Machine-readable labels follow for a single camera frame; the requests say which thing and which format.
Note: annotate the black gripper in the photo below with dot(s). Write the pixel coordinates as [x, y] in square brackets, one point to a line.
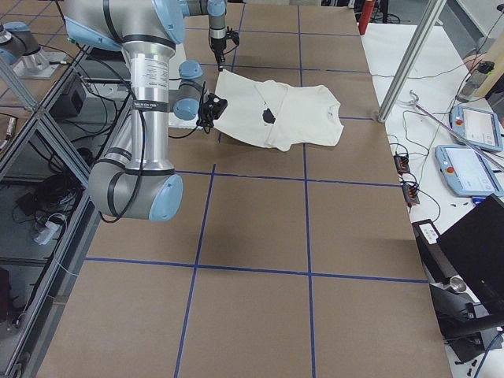
[216, 45]
[205, 111]

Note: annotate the aluminium frame post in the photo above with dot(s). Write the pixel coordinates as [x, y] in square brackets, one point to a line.
[419, 38]

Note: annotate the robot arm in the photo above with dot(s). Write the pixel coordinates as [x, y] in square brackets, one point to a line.
[215, 10]
[135, 178]

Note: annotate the red cylinder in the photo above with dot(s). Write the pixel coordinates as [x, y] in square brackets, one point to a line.
[365, 17]

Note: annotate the white camera post base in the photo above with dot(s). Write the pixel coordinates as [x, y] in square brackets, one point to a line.
[186, 86]

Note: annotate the cream long-sleeve Twinkle shirt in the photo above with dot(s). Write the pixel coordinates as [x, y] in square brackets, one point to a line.
[270, 114]

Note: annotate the far blue teach pendant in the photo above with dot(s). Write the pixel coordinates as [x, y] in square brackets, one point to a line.
[480, 127]

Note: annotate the blue teach pendant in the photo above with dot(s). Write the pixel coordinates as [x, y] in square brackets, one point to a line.
[466, 173]
[480, 127]

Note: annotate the near blue teach pendant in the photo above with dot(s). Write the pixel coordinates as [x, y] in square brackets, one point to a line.
[466, 173]

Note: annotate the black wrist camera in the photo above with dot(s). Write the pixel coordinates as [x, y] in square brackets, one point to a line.
[215, 106]
[232, 35]

